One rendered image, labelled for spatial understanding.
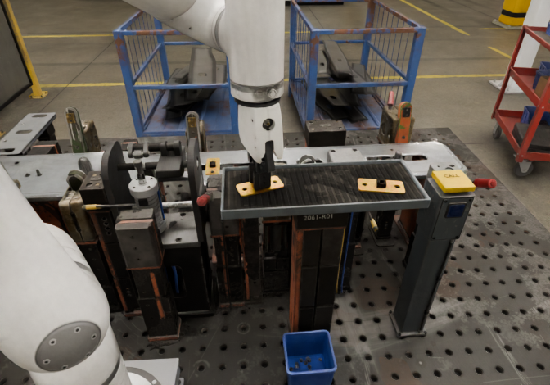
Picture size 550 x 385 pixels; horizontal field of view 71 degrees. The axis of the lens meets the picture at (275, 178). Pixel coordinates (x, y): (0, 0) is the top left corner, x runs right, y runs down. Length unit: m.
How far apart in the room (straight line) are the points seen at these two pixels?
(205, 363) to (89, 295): 0.54
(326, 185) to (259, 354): 0.48
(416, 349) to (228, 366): 0.46
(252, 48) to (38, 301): 0.40
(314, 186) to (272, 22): 0.31
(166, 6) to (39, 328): 0.38
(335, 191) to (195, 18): 0.37
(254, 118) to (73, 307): 0.35
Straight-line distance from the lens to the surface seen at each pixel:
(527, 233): 1.56
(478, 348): 1.14
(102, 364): 0.68
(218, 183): 0.87
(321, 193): 0.70
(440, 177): 0.81
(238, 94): 0.59
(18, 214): 0.50
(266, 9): 0.55
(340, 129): 1.22
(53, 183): 1.16
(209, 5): 0.63
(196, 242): 0.90
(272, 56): 0.57
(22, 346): 0.53
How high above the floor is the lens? 1.58
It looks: 34 degrees down
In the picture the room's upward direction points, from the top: straight up
